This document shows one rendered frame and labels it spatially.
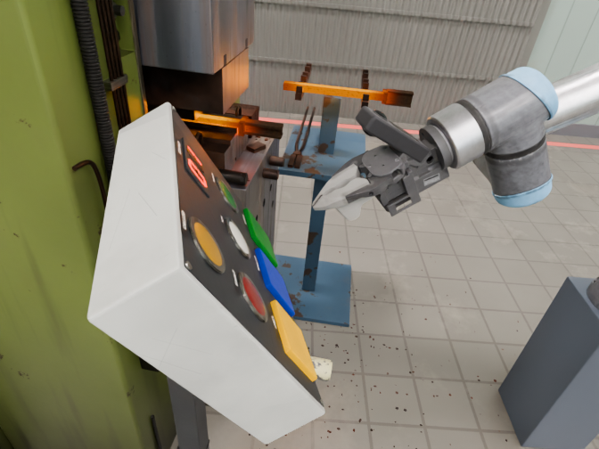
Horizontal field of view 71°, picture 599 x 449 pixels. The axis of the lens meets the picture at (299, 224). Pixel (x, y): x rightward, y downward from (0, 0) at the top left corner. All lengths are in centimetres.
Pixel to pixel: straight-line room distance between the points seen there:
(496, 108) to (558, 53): 377
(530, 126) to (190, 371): 56
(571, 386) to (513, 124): 103
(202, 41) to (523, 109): 54
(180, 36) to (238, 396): 63
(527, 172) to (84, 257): 74
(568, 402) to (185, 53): 145
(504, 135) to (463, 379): 134
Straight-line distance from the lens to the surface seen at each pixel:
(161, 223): 36
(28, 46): 67
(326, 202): 62
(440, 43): 398
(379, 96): 139
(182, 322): 34
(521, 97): 68
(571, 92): 90
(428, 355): 189
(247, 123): 103
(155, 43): 88
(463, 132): 64
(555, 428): 175
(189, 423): 78
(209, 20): 83
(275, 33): 382
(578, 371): 150
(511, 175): 74
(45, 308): 98
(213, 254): 38
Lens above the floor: 140
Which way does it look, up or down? 35 degrees down
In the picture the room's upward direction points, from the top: 6 degrees clockwise
